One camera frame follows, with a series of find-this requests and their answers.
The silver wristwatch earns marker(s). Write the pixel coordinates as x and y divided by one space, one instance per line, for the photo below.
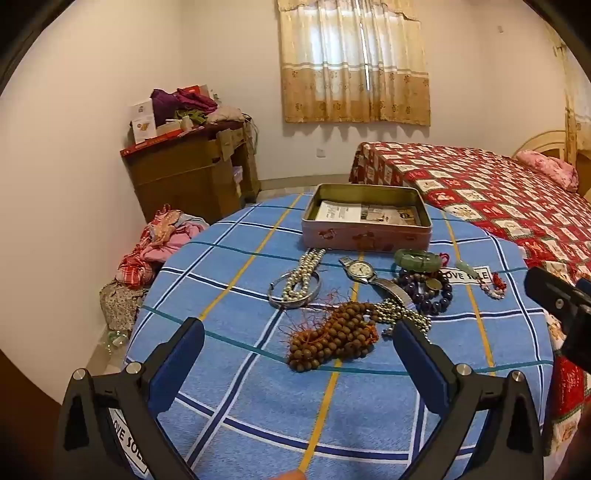
360 269

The bed with red quilt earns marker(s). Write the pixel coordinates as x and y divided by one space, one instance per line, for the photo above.
498 203

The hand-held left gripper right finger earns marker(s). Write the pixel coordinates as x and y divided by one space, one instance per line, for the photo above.
425 364

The flat red box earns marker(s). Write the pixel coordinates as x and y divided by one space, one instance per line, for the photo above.
152 144

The patterned beige bag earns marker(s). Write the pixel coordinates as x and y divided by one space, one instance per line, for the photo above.
122 304

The pink metal tin box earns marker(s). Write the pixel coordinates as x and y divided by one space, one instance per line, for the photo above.
364 237

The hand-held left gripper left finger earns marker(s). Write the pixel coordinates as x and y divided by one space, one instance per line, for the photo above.
178 364

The cream wooden headboard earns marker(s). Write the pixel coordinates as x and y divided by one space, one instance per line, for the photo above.
545 141

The white printed carton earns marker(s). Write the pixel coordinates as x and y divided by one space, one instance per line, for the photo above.
143 122

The magenta clothing pile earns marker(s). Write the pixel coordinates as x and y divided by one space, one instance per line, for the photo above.
196 99

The brown wooden dresser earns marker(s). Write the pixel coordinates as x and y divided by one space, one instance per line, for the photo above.
184 180

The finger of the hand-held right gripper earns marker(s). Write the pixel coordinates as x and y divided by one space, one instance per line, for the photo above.
554 295

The silver bangle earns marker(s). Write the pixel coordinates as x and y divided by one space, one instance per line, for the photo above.
277 300

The beige patterned window curtain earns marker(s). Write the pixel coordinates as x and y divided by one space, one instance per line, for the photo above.
353 69

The olive green cloth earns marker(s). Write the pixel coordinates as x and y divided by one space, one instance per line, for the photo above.
191 116

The small cream bottle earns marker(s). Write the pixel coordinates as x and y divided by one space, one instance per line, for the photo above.
186 122

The pale jade pendant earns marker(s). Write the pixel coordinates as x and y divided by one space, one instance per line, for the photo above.
462 267

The pink quilted cloth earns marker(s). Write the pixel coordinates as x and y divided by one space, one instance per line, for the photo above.
226 115

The green jade bangle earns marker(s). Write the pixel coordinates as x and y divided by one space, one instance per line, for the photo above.
413 259

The pink pillow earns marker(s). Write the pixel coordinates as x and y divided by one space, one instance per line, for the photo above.
549 168

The blue checked tablecloth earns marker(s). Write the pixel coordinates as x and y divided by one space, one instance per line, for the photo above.
258 415

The beige side curtain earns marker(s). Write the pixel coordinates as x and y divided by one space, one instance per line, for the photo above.
572 106

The pink clothes pile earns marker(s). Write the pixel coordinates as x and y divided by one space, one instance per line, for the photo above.
157 244

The printed paper sheet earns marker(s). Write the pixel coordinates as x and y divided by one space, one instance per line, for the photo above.
351 212

